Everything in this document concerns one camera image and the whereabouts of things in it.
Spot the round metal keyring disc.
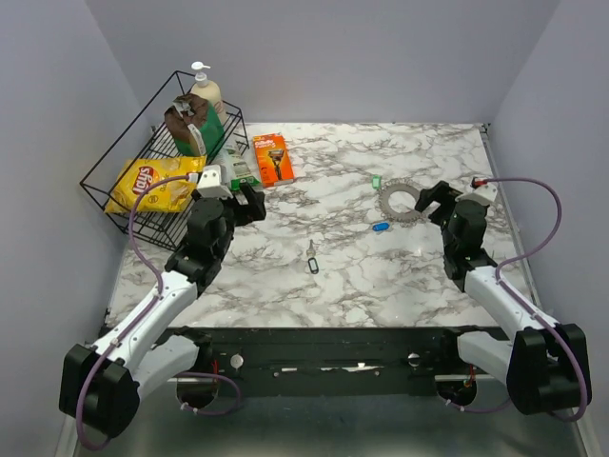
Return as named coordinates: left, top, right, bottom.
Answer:
left=378, top=179, right=423, bottom=225

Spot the key with green tag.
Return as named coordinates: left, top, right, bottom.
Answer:
left=372, top=175, right=382, bottom=189

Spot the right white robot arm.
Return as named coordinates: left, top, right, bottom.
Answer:
left=415, top=178, right=592, bottom=422

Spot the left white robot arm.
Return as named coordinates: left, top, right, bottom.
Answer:
left=59, top=183, right=266, bottom=449

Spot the orange Gillette razor box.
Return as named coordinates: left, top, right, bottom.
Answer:
left=253, top=133, right=295, bottom=188

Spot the white and green packet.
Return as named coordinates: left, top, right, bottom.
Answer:
left=213, top=144, right=261, bottom=192

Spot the key with blue tag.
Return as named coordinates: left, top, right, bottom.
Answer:
left=372, top=222, right=390, bottom=232

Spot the key with black tag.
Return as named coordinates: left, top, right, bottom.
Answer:
left=306, top=240, right=320, bottom=274

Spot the yellow Lays chips bag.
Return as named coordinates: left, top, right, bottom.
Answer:
left=105, top=156, right=206, bottom=213

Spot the brown and green bag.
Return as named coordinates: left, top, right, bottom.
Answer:
left=164, top=93, right=225, bottom=160

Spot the cream pump lotion bottle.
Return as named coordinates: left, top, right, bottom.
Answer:
left=190, top=61, right=227, bottom=126

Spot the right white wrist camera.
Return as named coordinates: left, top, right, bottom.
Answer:
left=467, top=178, right=498, bottom=206

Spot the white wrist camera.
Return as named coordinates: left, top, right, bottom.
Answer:
left=467, top=178, right=498, bottom=206
left=196, top=165, right=233, bottom=200

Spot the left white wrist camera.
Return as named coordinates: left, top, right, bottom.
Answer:
left=196, top=165, right=233, bottom=200

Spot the black wire rack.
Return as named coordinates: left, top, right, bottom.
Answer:
left=79, top=70, right=249, bottom=252

